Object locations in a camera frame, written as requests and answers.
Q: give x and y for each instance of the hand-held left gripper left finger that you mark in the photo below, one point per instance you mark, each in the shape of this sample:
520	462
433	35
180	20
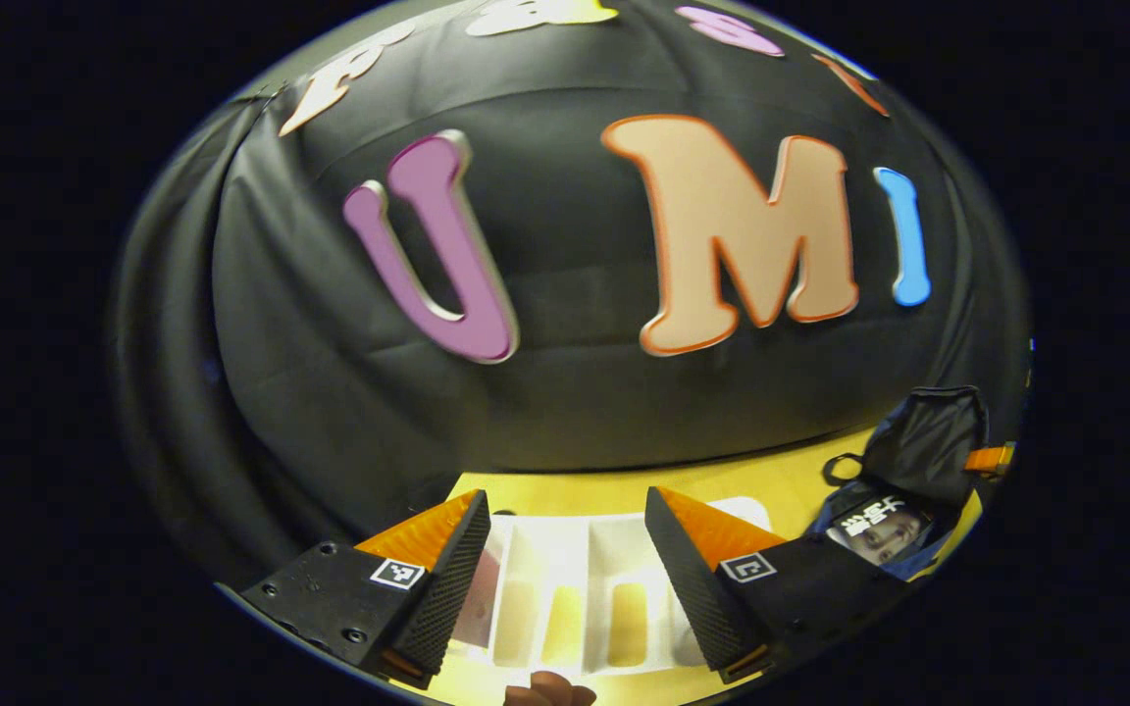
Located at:
447	588

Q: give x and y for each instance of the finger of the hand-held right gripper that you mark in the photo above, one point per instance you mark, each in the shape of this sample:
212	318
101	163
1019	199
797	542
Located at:
989	459

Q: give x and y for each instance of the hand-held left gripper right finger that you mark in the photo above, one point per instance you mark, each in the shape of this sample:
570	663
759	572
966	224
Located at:
693	588

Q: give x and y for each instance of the blue schoolbag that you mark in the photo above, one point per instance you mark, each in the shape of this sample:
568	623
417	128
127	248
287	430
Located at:
928	441

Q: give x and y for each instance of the white plastic bookshelf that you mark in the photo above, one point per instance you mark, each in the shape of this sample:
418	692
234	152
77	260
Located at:
565	569

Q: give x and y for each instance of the portrait cover book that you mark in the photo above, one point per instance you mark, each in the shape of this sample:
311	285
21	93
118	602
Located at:
884	529

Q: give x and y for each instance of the black backdrop cloth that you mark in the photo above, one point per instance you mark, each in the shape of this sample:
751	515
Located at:
575	392

